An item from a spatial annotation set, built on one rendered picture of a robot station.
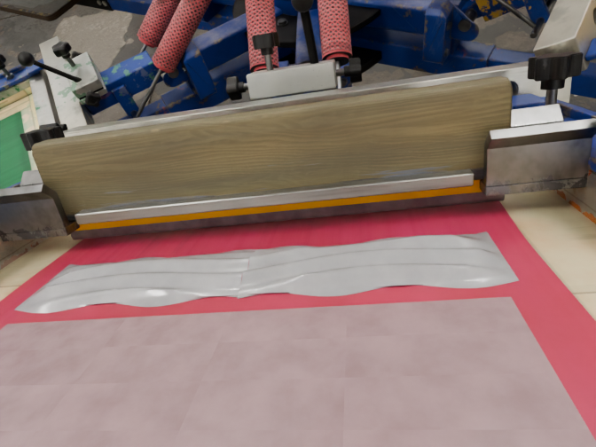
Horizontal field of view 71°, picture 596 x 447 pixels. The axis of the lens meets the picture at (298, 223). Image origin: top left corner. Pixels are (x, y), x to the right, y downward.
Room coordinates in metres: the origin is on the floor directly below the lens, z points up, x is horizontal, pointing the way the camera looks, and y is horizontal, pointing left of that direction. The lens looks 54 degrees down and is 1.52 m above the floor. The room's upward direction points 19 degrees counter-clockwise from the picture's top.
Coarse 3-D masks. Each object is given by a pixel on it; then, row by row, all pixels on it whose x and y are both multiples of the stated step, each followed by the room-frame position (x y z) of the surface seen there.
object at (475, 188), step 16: (416, 192) 0.20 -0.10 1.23; (432, 192) 0.20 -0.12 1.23; (448, 192) 0.19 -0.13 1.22; (464, 192) 0.19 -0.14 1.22; (240, 208) 0.25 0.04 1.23; (256, 208) 0.24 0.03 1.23; (272, 208) 0.24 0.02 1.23; (288, 208) 0.23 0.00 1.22; (304, 208) 0.23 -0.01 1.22; (80, 224) 0.30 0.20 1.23; (96, 224) 0.29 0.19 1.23; (112, 224) 0.29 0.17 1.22; (128, 224) 0.28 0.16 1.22
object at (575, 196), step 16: (592, 176) 0.14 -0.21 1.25; (560, 192) 0.17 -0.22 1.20; (576, 192) 0.15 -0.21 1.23; (592, 192) 0.14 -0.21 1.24; (576, 208) 0.14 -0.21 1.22; (592, 208) 0.13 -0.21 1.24; (0, 240) 0.30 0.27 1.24; (16, 240) 0.31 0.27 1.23; (32, 240) 0.32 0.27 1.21; (0, 256) 0.28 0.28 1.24; (16, 256) 0.29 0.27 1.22
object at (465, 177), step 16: (400, 176) 0.20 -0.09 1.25; (416, 176) 0.20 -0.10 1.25; (432, 176) 0.19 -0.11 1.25; (448, 176) 0.19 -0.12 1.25; (464, 176) 0.18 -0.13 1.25; (256, 192) 0.24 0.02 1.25; (272, 192) 0.23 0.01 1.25; (288, 192) 0.22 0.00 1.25; (304, 192) 0.22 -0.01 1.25; (320, 192) 0.21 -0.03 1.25; (336, 192) 0.21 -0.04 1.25; (352, 192) 0.20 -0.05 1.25; (368, 192) 0.20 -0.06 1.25; (384, 192) 0.20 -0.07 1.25; (400, 192) 0.19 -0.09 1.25; (96, 208) 0.29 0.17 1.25; (112, 208) 0.28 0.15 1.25; (128, 208) 0.27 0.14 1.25; (144, 208) 0.26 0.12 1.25; (160, 208) 0.26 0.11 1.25; (176, 208) 0.25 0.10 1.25; (192, 208) 0.25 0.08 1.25; (208, 208) 0.24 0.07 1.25; (224, 208) 0.24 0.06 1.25
